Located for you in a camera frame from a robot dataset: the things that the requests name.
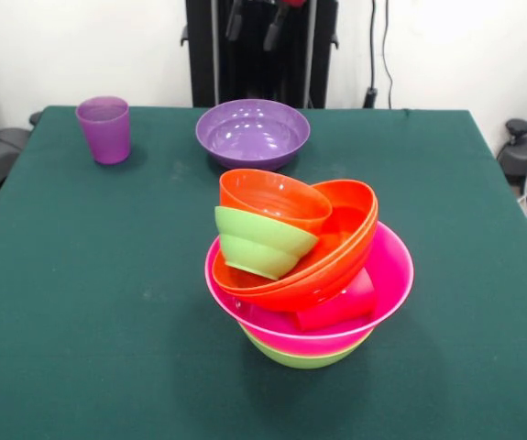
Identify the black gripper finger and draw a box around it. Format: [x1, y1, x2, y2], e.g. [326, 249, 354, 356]
[262, 3, 288, 52]
[225, 0, 245, 44]

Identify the purple bowl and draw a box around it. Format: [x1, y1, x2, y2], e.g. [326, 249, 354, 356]
[194, 98, 312, 171]

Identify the small orange bowl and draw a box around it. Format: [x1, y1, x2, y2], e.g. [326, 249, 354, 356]
[218, 168, 334, 235]

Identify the large orange bowl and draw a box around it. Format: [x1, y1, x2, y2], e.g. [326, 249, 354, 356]
[211, 179, 379, 294]
[219, 196, 380, 314]

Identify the small green bowl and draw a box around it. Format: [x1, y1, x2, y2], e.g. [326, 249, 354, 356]
[214, 205, 320, 281]

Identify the large pink bowl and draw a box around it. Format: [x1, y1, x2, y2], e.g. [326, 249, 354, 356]
[204, 222, 415, 357]

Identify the red cup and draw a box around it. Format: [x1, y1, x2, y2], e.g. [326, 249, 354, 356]
[293, 268, 379, 332]

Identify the large green bowl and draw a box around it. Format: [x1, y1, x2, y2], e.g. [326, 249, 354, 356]
[239, 323, 374, 370]

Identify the purple cup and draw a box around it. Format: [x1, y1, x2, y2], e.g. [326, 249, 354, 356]
[74, 95, 131, 166]

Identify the dark green tablecloth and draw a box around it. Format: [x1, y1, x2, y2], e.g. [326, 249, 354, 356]
[0, 105, 527, 440]

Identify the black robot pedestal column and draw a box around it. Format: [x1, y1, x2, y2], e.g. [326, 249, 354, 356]
[180, 0, 340, 110]

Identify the black cable with plug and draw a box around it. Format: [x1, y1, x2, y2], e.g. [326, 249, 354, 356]
[362, 0, 379, 109]

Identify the thin black wall cable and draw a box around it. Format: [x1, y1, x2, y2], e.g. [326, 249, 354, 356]
[381, 0, 397, 111]

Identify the gray pedestal leg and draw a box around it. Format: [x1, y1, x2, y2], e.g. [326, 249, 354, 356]
[0, 111, 44, 189]
[496, 117, 527, 184]

